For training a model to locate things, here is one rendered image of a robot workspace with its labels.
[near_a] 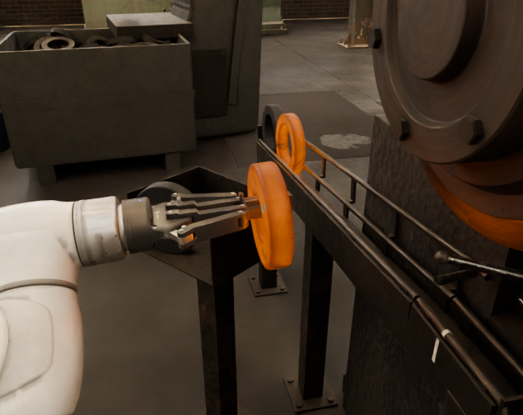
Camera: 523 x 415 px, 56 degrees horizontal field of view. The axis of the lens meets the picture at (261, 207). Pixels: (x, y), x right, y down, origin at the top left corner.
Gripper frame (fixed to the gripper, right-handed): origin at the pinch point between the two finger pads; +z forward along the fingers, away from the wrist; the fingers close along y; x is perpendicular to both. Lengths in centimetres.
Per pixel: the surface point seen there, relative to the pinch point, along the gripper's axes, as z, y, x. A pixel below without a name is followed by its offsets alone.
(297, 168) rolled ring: 23, -65, -24
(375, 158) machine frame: 29.7, -27.7, -7.4
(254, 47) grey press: 55, -275, -24
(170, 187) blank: -13.3, -30.2, -8.5
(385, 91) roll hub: 12.7, 9.3, 17.3
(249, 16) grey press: 54, -274, -3
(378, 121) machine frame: 30.2, -28.1, 0.6
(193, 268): -11.4, -22.0, -23.3
